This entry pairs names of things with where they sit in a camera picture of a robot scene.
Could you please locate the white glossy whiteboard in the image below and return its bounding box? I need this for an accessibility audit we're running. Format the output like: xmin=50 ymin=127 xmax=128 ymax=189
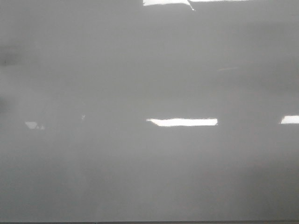
xmin=0 ymin=0 xmax=299 ymax=223

